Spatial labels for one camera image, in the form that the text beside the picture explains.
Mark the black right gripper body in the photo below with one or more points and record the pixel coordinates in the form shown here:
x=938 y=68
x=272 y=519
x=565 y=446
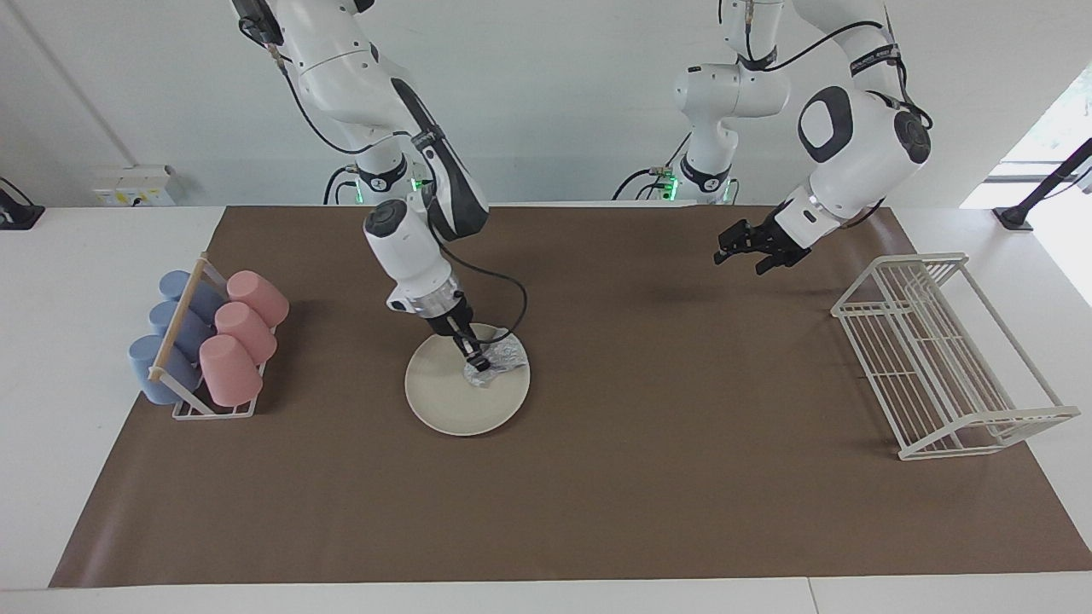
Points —
x=448 y=322

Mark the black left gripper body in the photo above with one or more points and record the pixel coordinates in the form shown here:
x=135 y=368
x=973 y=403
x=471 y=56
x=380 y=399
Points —
x=776 y=234

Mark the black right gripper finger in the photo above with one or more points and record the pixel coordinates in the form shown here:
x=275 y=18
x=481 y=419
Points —
x=473 y=354
x=479 y=343

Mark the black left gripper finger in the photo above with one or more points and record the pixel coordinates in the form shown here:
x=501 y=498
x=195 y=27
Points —
x=772 y=262
x=734 y=240

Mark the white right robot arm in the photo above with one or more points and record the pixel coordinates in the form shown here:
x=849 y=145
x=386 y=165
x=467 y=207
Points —
x=409 y=247

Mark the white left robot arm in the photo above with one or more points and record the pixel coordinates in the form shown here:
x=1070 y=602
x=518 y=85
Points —
x=862 y=162

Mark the cream round plate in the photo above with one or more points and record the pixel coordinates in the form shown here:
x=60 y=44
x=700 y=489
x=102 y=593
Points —
x=439 y=392

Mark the brown table mat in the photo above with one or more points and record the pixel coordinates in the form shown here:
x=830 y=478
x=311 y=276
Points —
x=597 y=477

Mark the pink plastic cup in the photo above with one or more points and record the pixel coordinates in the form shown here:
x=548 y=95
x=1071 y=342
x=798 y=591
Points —
x=247 y=328
x=230 y=375
x=260 y=294

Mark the blue plastic cup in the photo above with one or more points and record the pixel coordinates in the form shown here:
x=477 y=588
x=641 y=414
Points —
x=196 y=333
x=173 y=284
x=145 y=367

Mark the white cup holder rack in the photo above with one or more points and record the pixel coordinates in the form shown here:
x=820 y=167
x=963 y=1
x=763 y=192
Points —
x=179 y=317

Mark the white wall socket box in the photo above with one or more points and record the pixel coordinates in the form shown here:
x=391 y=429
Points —
x=136 y=186

